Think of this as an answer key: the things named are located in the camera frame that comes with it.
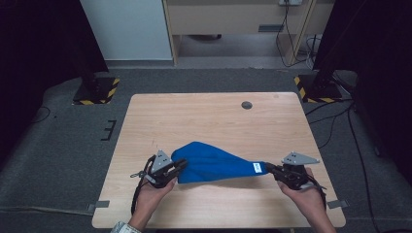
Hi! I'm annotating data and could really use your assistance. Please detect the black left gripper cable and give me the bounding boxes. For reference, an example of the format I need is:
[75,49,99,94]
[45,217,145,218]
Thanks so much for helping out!
[129,154,156,216]

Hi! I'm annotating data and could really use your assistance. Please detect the black hanging cable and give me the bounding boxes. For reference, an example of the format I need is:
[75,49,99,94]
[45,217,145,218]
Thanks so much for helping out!
[274,2,315,69]

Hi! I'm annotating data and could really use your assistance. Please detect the light wooden desk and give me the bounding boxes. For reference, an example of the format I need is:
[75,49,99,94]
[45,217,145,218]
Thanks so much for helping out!
[161,0,335,68]

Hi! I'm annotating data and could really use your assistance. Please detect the thin black floor cable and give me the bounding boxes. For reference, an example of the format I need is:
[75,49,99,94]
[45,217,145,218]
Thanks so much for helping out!
[30,105,52,125]

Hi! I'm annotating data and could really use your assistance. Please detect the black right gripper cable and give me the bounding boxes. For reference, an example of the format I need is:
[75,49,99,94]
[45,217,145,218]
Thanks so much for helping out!
[309,180,328,212]

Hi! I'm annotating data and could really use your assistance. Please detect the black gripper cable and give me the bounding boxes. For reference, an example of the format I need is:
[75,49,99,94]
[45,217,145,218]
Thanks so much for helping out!
[309,180,328,212]
[129,154,156,216]

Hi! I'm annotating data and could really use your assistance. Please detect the dark curtain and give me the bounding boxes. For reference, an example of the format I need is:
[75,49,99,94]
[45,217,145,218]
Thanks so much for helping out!
[0,0,110,169]
[311,0,412,178]

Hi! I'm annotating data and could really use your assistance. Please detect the grey tape piece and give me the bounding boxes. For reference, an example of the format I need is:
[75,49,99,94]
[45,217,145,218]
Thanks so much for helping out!
[86,200,111,214]
[326,199,351,211]

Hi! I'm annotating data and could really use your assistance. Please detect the blue towel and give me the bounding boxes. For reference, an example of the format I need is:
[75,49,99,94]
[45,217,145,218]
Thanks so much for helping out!
[170,141,270,185]

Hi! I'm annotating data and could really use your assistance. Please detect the white panel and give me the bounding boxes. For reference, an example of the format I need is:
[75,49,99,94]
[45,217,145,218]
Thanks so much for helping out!
[79,0,174,62]

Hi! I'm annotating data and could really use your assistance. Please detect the person's left hand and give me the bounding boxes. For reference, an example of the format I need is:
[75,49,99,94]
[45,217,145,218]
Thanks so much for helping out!
[133,177,178,225]

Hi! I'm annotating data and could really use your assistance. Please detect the black stand with striped base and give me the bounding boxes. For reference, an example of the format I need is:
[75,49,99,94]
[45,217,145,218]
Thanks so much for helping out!
[292,32,345,105]
[72,48,121,107]

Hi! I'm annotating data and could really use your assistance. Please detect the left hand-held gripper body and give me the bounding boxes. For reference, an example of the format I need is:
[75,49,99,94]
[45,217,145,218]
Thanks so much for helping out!
[145,149,179,189]

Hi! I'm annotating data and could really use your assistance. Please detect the long black floor cable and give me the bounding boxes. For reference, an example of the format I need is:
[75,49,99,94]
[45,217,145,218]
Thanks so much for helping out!
[347,105,381,233]

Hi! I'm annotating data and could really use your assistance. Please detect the person's right hand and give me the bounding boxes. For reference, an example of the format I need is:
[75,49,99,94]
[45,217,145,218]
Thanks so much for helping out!
[277,167,327,218]

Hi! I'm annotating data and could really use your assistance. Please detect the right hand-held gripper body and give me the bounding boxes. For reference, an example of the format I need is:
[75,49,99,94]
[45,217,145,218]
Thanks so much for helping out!
[274,150,321,191]

